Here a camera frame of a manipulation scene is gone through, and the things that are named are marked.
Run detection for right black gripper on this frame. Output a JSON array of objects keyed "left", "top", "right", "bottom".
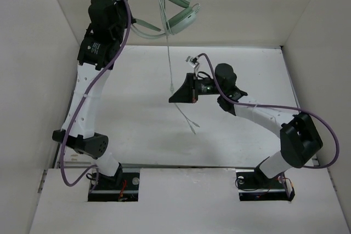
[{"left": 169, "top": 72, "right": 224, "bottom": 103}]

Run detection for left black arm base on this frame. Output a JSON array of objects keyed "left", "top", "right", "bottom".
[{"left": 86, "top": 170, "right": 140, "bottom": 202}]

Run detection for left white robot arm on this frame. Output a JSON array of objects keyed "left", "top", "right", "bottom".
[{"left": 52, "top": 0, "right": 132, "bottom": 189}]

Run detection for mint green headphones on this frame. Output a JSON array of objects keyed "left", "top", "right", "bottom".
[{"left": 131, "top": 0, "right": 201, "bottom": 39}]

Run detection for white headphone cable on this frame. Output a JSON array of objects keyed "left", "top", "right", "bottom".
[{"left": 154, "top": 0, "right": 202, "bottom": 135}]

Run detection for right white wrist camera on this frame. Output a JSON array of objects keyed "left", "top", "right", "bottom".
[{"left": 185, "top": 56, "right": 200, "bottom": 76}]

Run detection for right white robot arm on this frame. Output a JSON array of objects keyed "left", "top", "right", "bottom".
[{"left": 168, "top": 63, "right": 323, "bottom": 187}]

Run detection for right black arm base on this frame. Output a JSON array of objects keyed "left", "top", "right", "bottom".
[{"left": 235, "top": 170, "right": 296, "bottom": 202}]

